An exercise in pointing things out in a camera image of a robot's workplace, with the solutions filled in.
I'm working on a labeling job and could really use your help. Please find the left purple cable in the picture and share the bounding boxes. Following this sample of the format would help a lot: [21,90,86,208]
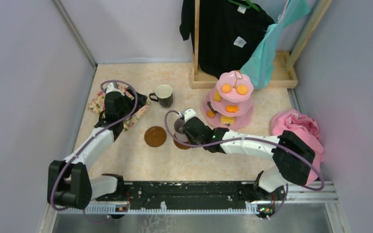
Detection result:
[50,80,139,212]

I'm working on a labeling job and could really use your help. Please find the brown round coaster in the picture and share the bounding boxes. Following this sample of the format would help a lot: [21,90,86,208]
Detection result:
[173,137,190,150]
[144,126,167,148]

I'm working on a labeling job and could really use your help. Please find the round orange cookie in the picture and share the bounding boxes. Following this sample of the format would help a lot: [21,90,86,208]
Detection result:
[221,83,232,93]

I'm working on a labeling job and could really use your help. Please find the orange flower-shaped cookie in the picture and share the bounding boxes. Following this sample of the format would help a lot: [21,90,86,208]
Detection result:
[206,110,215,118]

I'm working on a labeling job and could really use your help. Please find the yellow layered cake slice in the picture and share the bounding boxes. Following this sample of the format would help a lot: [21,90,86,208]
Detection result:
[220,116,235,126]

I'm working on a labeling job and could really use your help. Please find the floral rectangular tray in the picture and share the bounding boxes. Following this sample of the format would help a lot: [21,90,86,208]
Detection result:
[87,82,151,131]

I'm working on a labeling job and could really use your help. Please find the pink three-tier cake stand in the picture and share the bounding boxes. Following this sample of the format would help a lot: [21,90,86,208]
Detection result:
[201,70,254,131]

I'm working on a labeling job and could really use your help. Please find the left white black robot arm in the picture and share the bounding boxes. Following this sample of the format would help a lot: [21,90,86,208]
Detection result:
[47,90,148,211]

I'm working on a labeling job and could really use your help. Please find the wooden clothes rack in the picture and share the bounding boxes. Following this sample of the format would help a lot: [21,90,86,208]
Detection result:
[189,0,332,89]

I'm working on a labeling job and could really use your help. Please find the yellow rectangular biscuit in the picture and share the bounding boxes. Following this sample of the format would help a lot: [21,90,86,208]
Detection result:
[213,90,222,102]

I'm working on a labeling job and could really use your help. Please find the grey mug black handle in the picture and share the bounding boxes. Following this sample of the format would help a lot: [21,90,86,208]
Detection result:
[173,119,188,143]

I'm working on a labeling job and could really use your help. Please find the black t-shirt on hanger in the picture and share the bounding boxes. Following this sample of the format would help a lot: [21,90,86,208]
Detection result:
[198,0,274,78]

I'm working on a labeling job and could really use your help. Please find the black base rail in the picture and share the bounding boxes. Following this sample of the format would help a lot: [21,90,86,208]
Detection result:
[83,181,339,219]

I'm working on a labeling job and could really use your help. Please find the pink crumpled towel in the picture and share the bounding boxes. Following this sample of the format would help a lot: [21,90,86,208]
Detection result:
[264,110,324,187]

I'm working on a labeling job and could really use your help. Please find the chocolate triangle cake slice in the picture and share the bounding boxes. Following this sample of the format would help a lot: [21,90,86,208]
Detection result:
[207,101,217,114]

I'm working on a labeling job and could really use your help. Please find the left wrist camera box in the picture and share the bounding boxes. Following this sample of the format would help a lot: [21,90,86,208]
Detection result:
[105,82,120,94]

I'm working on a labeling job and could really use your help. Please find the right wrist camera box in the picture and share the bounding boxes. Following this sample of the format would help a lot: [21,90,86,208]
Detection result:
[180,108,196,122]

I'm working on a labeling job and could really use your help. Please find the black mug white inside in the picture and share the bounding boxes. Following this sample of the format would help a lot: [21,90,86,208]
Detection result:
[149,84,173,108]

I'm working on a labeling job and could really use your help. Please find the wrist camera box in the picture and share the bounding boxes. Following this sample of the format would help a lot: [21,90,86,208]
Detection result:
[180,108,196,122]
[105,82,120,94]

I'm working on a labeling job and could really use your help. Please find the round dotted biscuit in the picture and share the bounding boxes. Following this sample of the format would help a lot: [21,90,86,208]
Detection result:
[236,84,248,95]

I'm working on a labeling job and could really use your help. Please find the teal garment hanging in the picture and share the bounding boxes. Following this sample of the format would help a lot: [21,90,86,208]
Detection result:
[240,0,311,89]

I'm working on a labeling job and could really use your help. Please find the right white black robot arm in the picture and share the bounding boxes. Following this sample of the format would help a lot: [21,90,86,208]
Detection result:
[182,116,320,200]

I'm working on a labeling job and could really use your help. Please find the orange fish-shaped cake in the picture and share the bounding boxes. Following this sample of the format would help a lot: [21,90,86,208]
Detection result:
[225,105,239,113]

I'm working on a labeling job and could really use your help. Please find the green clothes hanger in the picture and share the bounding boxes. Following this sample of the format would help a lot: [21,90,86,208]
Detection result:
[228,0,260,12]

